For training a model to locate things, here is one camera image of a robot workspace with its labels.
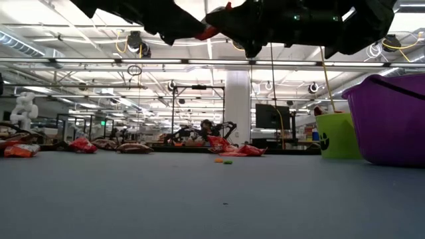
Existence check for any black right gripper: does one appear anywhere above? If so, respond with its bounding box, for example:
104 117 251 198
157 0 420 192
205 0 346 59

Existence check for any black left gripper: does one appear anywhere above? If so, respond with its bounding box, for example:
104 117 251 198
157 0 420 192
126 0 206 46

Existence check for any white pillar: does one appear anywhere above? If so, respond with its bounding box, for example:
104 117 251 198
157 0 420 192
224 70 252 134

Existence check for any person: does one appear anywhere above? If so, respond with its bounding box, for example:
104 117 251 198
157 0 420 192
200 119 215 135

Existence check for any black background monitor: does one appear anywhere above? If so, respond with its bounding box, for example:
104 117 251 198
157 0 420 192
254 103 292 130

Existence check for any black background robot rig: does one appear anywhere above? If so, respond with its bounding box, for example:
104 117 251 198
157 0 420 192
162 121 238 147

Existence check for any colourful box stack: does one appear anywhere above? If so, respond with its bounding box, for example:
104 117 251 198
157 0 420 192
304 125 320 142

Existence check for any green plastic basket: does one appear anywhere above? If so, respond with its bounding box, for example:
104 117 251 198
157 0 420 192
314 112 365 160

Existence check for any purple plastic basket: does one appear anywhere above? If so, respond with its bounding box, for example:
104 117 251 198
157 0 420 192
341 72 425 169

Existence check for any black gantry frame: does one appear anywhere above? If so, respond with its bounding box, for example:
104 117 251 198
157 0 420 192
171 84 226 133

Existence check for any black frame enclosure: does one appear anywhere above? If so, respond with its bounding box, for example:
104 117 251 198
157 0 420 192
55 113 116 142

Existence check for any silver air duct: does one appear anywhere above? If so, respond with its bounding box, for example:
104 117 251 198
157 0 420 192
0 29 66 59

